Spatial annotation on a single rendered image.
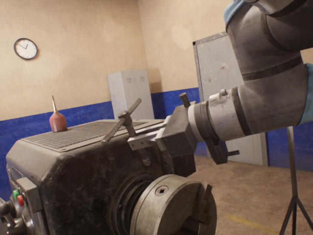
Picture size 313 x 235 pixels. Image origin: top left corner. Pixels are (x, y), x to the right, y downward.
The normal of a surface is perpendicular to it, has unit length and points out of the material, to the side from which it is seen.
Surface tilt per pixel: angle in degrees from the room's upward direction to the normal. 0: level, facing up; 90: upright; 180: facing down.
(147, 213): 49
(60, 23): 90
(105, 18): 90
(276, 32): 118
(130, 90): 90
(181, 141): 107
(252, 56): 101
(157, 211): 43
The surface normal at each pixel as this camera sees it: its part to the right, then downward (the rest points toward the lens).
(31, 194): 0.66, 0.00
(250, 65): -0.79, 0.40
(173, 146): -0.29, 0.46
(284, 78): -0.13, 0.22
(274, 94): -0.50, 0.35
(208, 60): -0.73, 0.21
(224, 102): -0.52, -0.44
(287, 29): -0.74, 0.67
